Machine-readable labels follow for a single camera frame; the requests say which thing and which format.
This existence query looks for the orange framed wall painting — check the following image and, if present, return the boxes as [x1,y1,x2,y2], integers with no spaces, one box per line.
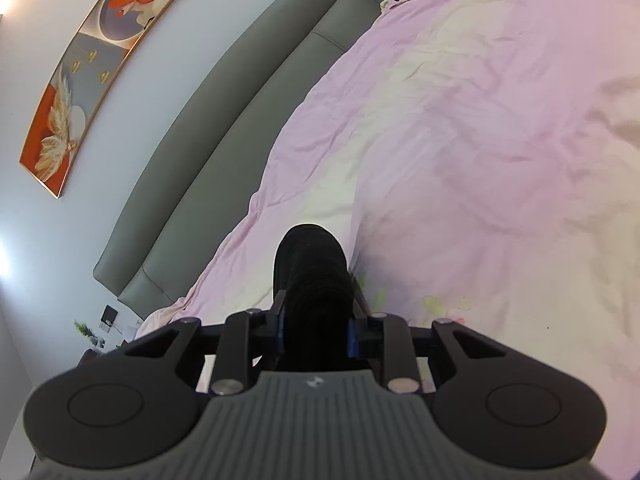
[20,0,174,197]

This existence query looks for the black pants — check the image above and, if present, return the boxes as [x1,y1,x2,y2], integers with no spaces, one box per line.
[257,224,360,373]

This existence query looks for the small green potted plant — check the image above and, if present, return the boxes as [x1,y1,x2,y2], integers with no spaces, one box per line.
[74,321,105,349]

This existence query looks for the black wall socket device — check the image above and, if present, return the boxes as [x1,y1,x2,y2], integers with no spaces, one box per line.
[100,304,118,326]

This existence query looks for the pink floral bed quilt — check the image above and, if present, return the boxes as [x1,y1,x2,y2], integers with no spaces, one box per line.
[141,0,639,479]

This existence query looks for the grey padded headboard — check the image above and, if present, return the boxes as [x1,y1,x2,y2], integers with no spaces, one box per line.
[93,0,382,318]

